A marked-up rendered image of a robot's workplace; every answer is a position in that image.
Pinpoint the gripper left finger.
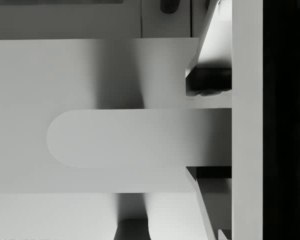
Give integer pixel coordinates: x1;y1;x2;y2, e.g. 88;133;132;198
185;0;233;97

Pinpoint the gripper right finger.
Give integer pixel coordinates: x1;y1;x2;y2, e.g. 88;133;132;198
185;166;233;240

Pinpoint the white cabinet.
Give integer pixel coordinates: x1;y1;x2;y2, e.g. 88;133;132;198
0;0;233;240

